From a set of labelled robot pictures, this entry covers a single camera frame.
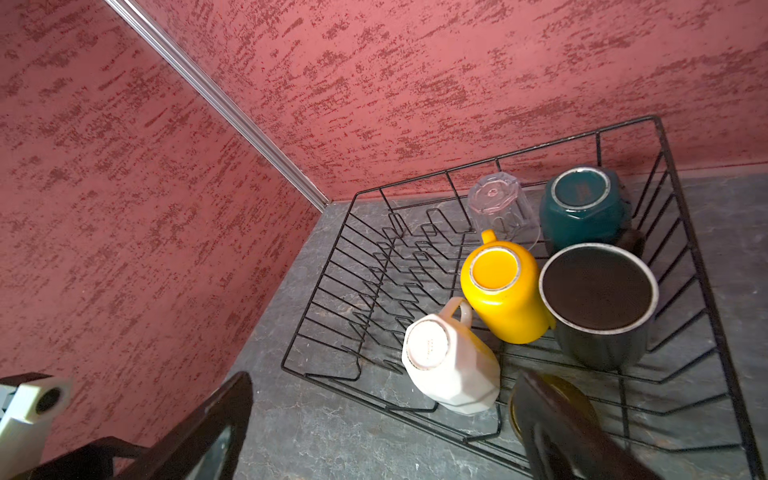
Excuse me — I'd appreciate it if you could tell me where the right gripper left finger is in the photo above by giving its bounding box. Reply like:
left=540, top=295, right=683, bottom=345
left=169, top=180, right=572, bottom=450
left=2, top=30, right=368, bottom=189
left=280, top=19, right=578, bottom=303
left=13, top=371, right=253, bottom=479

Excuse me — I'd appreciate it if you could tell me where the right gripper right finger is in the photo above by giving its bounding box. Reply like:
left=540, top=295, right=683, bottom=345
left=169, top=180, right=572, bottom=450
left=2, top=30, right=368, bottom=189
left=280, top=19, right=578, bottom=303
left=511, top=370, right=659, bottom=479

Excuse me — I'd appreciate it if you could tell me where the olive green glass cup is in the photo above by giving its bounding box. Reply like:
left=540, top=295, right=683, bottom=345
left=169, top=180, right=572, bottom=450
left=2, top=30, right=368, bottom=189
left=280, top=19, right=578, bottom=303
left=508, top=373, right=600, bottom=443

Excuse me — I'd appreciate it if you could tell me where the white ceramic mug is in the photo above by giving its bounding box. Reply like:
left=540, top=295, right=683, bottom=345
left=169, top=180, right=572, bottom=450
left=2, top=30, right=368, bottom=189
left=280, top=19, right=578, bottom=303
left=401, top=297, right=501, bottom=416

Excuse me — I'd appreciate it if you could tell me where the black mug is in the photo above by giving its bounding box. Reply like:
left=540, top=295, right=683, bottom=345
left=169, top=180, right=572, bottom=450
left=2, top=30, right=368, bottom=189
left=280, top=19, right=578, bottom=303
left=539, top=243, right=660, bottom=371

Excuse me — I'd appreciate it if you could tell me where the yellow mug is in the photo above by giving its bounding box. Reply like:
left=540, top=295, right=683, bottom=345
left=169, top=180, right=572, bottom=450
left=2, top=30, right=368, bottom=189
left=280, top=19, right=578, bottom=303
left=460, top=230, right=555, bottom=344

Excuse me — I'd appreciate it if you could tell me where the dark green ceramic mug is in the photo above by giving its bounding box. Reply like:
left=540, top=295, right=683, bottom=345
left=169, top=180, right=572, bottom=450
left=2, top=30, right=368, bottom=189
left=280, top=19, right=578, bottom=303
left=539, top=166, right=646, bottom=257

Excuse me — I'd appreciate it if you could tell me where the clear glass cup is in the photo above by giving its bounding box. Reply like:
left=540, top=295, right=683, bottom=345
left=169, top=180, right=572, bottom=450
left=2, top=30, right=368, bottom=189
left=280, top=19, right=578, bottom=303
left=468, top=172, right=541, bottom=249

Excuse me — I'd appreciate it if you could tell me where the black wire dish rack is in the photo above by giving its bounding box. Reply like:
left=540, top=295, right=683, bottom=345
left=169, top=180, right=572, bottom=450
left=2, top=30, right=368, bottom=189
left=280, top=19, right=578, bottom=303
left=281, top=115, right=767, bottom=479

